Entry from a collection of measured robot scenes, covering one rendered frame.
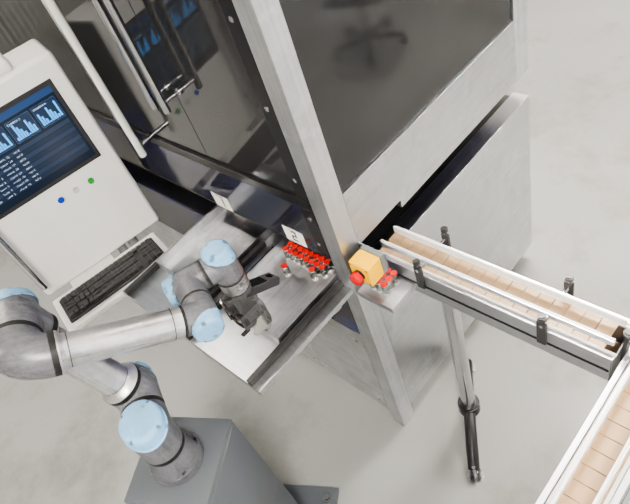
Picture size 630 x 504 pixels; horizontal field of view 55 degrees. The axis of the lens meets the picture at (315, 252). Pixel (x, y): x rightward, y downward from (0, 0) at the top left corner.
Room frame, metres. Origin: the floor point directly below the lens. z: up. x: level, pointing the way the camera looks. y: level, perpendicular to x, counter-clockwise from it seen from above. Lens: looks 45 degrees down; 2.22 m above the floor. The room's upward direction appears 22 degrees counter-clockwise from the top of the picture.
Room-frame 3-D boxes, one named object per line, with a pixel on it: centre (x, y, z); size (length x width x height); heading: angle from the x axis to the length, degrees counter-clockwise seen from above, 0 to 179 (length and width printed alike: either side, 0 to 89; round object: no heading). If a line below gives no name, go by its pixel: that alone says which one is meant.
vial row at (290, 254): (1.30, 0.04, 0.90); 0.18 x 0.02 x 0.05; 32
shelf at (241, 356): (1.36, 0.26, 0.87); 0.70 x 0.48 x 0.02; 32
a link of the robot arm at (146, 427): (0.90, 0.56, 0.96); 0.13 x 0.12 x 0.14; 11
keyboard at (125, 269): (1.69, 0.72, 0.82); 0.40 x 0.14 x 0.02; 111
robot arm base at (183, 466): (0.90, 0.56, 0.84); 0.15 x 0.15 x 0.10
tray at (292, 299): (1.25, 0.11, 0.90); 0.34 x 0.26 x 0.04; 122
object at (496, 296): (0.94, -0.39, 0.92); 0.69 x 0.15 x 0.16; 32
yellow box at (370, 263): (1.10, -0.12, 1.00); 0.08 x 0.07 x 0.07; 122
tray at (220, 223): (1.54, 0.30, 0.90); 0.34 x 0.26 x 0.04; 122
